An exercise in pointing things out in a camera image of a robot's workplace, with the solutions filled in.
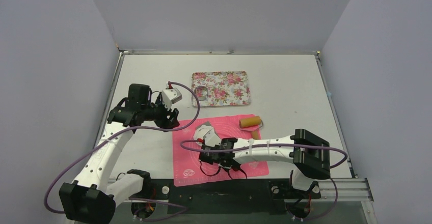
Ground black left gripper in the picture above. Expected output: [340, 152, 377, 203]
[141, 95, 179, 131]

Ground round metal dough cutter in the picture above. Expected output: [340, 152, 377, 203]
[194, 86, 209, 101]

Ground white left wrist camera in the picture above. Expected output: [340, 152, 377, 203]
[161, 88, 182, 110]

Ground white dough lump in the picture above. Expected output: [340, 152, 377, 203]
[193, 125, 208, 140]

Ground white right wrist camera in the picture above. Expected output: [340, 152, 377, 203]
[202, 128, 221, 147]

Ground pink silicone baking mat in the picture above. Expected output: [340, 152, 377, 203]
[173, 114, 269, 187]

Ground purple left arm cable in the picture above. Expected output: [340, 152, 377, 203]
[44, 81, 201, 222]

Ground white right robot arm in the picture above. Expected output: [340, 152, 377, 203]
[199, 129, 331, 197]

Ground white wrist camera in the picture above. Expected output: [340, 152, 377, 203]
[161, 88, 182, 110]
[202, 128, 221, 147]

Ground wooden rolling pin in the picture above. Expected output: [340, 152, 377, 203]
[239, 116, 264, 139]

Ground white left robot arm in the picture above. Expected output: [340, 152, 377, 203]
[59, 83, 182, 223]

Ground floral rectangular tray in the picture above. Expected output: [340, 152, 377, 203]
[191, 71, 252, 107]

